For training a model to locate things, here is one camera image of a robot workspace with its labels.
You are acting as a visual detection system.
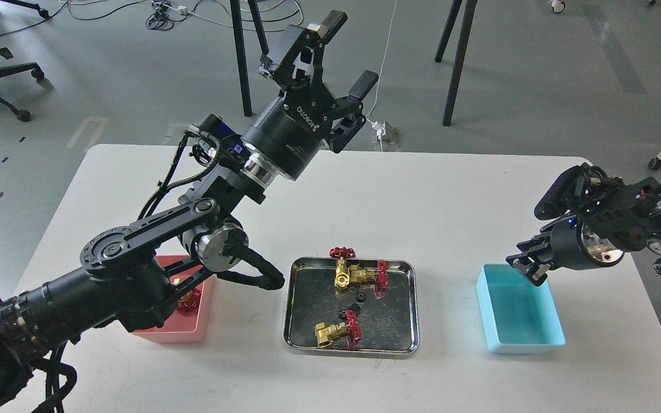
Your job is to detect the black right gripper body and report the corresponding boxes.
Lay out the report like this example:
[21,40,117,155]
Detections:
[532,219,625,270]

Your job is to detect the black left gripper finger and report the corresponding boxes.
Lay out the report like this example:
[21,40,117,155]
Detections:
[336,70,379,114]
[259,10,347,92]

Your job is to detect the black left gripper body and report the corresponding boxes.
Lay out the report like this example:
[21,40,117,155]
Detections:
[242,81,367,180]

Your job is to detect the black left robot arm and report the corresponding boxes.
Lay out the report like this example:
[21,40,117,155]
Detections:
[0,10,379,412]

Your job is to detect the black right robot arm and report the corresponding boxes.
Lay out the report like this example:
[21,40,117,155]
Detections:
[506,163,661,286]

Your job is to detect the blue plastic box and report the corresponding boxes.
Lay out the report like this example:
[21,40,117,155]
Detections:
[476,263,566,354]

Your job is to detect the pink plastic box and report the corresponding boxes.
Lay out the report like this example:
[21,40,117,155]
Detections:
[131,276,216,344]

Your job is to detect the black table legs left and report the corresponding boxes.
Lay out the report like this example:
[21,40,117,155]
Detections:
[229,1,269,117]

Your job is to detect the black table legs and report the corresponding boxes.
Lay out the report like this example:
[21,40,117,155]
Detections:
[434,1,478,127]
[229,1,269,117]

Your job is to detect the black table legs right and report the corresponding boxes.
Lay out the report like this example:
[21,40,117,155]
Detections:
[434,1,478,127]

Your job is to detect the silver metal tray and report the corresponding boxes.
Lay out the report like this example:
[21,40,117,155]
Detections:
[283,257,419,358]

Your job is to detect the white cable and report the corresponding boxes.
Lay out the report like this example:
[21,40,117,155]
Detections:
[365,0,400,124]

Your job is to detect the black floor cables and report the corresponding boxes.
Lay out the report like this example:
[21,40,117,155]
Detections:
[0,0,308,35]

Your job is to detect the brass valve upright red handle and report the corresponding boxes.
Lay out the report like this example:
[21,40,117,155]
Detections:
[329,247,356,292]

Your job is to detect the brass valve side red handle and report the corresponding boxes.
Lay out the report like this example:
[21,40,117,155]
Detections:
[349,260,389,290]

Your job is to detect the brass valve bottom red handle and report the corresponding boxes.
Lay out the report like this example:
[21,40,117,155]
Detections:
[314,307,363,349]

